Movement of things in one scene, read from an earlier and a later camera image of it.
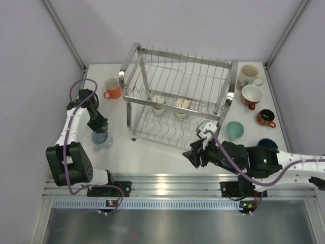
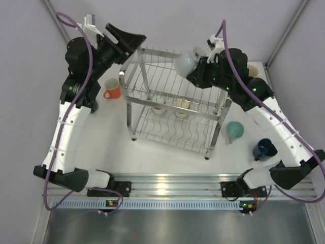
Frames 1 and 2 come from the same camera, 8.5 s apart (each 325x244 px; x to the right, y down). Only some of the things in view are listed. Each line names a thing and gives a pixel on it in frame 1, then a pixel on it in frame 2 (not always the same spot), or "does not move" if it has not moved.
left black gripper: (102, 123) → (129, 41)
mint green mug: (234, 129) does not move
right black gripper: (195, 158) → (197, 76)
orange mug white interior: (113, 89) does not move
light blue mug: (98, 139) → (185, 63)
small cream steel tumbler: (182, 103) does not move
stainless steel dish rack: (168, 96) does not move
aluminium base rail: (176, 187) does not move
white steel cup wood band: (160, 99) does not move
